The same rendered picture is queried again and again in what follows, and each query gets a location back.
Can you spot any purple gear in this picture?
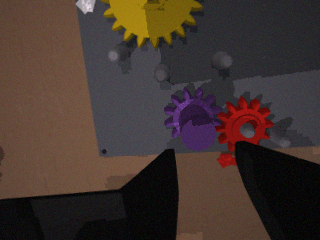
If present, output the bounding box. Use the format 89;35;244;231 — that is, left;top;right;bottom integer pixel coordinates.
164;87;222;151

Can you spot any grey board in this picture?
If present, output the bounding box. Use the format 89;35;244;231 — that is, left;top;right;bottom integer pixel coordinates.
76;0;320;157

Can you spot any red gear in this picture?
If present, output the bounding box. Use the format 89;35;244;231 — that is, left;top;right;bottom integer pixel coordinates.
215;96;273;152

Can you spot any yellow gear with black stripe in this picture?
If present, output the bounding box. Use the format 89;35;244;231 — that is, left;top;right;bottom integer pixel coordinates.
101;0;203;48

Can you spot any white arrow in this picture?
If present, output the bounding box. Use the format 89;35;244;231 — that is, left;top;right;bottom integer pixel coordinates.
76;0;96;14

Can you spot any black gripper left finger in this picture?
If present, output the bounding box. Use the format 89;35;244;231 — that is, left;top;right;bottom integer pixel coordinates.
0;149;179;240

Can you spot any red curved arrow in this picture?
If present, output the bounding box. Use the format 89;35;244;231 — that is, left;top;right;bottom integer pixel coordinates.
217;154;237;169

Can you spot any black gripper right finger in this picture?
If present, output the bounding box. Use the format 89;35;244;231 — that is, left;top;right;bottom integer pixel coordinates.
234;141;320;240

